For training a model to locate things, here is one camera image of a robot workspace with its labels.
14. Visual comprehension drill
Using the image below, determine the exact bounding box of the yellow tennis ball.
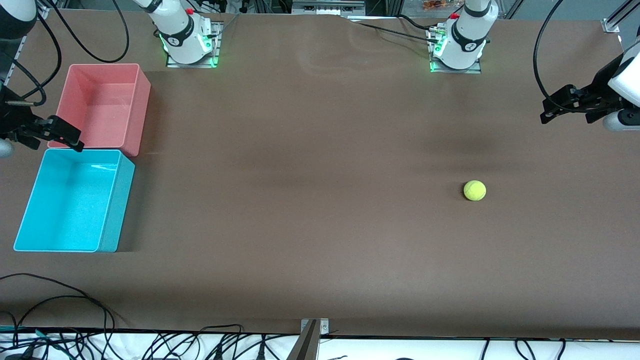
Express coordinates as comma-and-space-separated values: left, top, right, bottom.
463, 180, 487, 202

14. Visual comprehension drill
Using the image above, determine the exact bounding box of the pink plastic bin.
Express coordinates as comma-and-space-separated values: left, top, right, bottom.
48, 63, 152, 157

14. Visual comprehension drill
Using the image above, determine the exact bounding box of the blue plastic bin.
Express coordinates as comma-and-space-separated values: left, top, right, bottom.
13, 148, 136, 253

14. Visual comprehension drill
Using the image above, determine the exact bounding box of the aluminium corner profile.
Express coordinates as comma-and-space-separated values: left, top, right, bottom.
601, 0, 640, 34

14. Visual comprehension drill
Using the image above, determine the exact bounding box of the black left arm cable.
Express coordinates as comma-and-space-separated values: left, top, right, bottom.
532, 0, 640, 113

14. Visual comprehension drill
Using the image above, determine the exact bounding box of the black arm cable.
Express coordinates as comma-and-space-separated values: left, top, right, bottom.
532, 0, 640, 113
5, 0, 131, 107

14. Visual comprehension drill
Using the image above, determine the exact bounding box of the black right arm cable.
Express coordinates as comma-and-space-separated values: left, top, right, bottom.
5, 0, 131, 107

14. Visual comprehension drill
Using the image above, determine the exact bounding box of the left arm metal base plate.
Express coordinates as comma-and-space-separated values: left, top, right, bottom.
427, 27, 483, 74

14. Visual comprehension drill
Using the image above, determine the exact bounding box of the large looped black cable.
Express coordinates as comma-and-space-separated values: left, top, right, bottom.
0, 273, 117, 333

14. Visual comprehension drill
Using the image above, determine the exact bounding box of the small looped black cable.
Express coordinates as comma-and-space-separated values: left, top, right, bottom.
15, 295, 108, 346

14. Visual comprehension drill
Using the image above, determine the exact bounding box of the short black base cable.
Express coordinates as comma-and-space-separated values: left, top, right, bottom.
397, 14, 436, 30

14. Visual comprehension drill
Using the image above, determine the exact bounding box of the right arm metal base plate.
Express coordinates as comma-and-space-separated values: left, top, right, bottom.
166, 20, 223, 68

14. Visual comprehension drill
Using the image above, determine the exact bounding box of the long black base cable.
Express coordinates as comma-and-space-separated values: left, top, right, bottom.
345, 17, 438, 43

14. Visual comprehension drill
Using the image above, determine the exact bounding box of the teal cable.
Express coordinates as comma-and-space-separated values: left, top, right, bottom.
0, 326, 66, 342

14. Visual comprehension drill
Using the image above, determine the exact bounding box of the arched black cable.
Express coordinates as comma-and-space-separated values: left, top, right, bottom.
200, 324, 246, 335

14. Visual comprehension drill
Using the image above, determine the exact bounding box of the dark grey mount bar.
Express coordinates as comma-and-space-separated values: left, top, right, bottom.
286, 320, 321, 360

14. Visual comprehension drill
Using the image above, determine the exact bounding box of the silver table edge bracket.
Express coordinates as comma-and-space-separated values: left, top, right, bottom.
300, 318, 330, 335

